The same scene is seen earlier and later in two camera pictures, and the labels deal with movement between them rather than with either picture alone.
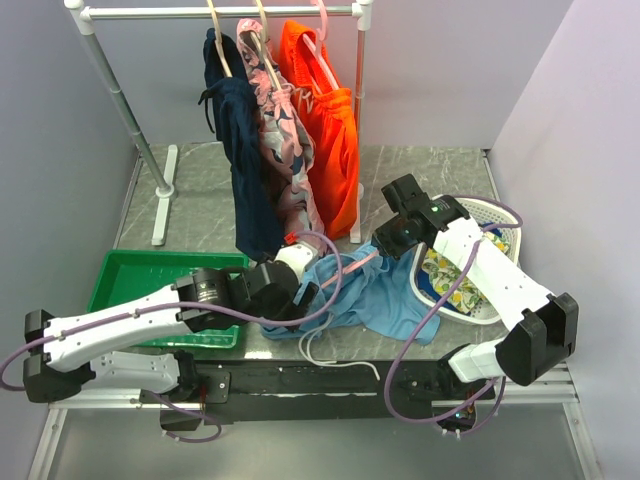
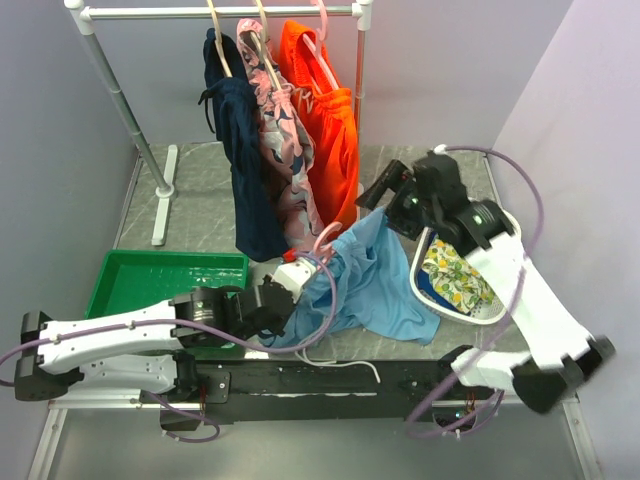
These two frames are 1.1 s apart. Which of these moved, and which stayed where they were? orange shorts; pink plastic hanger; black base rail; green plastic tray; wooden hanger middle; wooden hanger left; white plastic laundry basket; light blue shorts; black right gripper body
Moved: black right gripper body; pink plastic hanger; light blue shorts
Stayed: green plastic tray; orange shorts; black base rail; white plastic laundry basket; wooden hanger left; wooden hanger middle
